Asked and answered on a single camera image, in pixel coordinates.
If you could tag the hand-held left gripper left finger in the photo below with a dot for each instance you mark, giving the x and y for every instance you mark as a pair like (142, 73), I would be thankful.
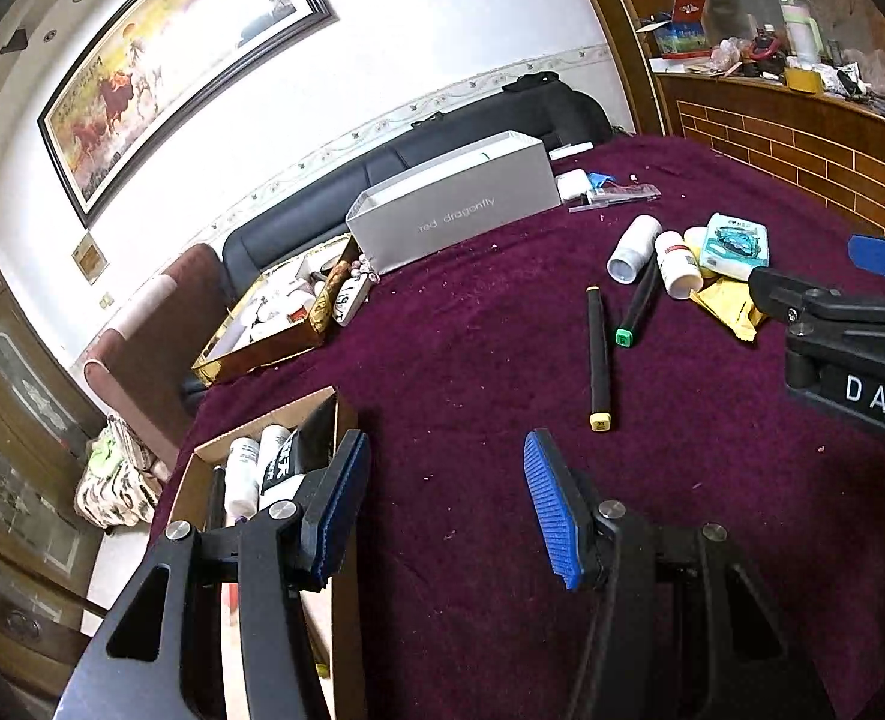
(341, 517)

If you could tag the white rounded case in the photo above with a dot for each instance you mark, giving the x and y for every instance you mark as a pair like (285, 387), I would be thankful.
(572, 184)

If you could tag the black leather sofa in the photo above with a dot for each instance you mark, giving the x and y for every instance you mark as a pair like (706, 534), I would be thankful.
(300, 217)

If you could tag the grey shoe box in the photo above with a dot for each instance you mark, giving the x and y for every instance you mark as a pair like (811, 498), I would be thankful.
(450, 217)

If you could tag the wooden brick-pattern counter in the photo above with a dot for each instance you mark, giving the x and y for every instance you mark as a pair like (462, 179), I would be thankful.
(787, 150)

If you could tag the white plastic bottle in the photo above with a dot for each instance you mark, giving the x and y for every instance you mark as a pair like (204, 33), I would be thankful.
(632, 247)

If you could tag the brown cardboard box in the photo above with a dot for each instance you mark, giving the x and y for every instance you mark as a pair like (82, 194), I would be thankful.
(345, 660)

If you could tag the framed horse painting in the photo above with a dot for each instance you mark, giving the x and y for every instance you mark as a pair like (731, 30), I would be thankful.
(172, 67)

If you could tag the red coiled item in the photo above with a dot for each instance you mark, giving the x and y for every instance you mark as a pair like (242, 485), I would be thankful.
(765, 49)

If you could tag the pile of assorted clutter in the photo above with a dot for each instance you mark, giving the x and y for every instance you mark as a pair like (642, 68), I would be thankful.
(873, 79)

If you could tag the small gold wall plaque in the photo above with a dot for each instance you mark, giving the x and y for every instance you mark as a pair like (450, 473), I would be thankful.
(90, 259)

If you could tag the reddish brown chair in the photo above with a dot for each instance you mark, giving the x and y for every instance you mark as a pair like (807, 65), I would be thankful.
(157, 337)

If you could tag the white bottle red label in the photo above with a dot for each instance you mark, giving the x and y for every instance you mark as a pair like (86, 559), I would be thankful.
(678, 266)

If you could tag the yellow foil packet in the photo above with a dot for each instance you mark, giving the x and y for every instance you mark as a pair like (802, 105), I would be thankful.
(731, 307)

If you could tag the yellow box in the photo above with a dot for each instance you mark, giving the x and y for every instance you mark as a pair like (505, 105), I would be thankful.
(804, 81)

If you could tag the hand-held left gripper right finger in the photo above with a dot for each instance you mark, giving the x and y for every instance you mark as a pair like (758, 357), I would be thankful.
(555, 510)

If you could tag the white tumbler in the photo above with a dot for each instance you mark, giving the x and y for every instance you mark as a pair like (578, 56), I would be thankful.
(798, 30)

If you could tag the white squeeze bottle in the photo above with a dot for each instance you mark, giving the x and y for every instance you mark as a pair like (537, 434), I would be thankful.
(243, 476)

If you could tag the blue green box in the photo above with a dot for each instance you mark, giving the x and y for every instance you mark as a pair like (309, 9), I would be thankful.
(682, 39)

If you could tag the teal white tissue packet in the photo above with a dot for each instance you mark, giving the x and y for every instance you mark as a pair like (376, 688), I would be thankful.
(735, 247)

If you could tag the red box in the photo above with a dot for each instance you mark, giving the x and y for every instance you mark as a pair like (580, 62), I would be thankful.
(690, 7)

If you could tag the slim grey pen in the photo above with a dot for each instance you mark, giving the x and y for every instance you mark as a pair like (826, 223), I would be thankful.
(600, 205)

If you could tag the gold gift box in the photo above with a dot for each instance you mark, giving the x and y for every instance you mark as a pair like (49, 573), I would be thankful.
(225, 367)

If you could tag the white printed small pouch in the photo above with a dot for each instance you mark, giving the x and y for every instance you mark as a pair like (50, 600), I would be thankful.
(348, 300)

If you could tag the white flat device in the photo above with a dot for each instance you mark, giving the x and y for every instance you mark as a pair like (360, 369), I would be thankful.
(571, 150)

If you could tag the black marker green cap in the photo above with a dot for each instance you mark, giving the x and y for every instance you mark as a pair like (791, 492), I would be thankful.
(637, 304)

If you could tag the black marker yellow caps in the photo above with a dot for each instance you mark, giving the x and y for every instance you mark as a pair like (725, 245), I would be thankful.
(600, 360)

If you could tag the wooden glass-door cabinet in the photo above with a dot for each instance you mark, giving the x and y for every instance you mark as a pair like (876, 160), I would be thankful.
(7, 405)

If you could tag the black white patterned bag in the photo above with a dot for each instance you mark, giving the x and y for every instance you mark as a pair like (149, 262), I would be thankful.
(116, 480)

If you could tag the black white bagged packet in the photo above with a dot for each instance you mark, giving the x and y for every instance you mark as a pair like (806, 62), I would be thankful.
(288, 465)

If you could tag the toothbrush in clear packaging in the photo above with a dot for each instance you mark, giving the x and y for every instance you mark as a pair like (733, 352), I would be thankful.
(630, 193)

